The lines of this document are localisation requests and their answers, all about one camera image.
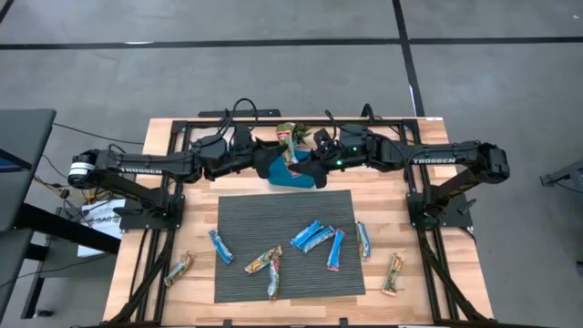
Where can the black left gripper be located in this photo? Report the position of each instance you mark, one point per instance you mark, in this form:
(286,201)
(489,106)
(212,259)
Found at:
(228,157)

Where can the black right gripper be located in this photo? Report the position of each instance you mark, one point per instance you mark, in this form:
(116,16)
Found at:
(353,152)

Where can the blue and green granola bar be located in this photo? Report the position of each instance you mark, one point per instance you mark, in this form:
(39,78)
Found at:
(363,240)

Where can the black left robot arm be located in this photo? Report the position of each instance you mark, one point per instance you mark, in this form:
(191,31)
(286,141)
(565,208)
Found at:
(136,162)

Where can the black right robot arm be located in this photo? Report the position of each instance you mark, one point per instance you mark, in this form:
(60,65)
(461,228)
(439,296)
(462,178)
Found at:
(437,157)

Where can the green and red granola bar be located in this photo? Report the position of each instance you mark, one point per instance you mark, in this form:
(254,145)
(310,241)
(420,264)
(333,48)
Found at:
(288,142)

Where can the green and orange granola bar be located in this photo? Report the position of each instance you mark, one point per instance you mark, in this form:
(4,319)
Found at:
(394,274)
(179,269)
(263,259)

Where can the blue plastic bin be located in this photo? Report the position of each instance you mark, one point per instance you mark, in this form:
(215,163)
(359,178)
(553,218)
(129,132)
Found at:
(284,177)

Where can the green snack wrapper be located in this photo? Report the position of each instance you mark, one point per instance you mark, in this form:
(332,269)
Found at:
(302,132)

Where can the grey woven placemat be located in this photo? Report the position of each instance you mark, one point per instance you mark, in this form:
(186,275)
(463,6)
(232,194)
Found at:
(273,214)

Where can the black power strip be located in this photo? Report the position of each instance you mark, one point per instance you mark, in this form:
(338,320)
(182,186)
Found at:
(214,113)

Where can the white printed paper sheet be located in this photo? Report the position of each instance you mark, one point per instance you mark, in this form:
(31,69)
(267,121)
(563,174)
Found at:
(102,218)

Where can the dark grey desk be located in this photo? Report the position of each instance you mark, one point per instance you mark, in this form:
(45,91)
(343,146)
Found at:
(23,150)

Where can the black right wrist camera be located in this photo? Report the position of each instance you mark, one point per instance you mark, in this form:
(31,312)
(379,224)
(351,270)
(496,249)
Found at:
(323,139)

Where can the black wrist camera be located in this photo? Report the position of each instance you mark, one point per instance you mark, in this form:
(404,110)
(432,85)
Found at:
(242,136)
(323,139)

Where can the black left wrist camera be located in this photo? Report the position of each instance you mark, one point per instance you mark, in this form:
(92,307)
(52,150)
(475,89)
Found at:
(242,136)

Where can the black metal table frame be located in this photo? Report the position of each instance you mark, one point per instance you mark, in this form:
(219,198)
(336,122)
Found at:
(391,122)

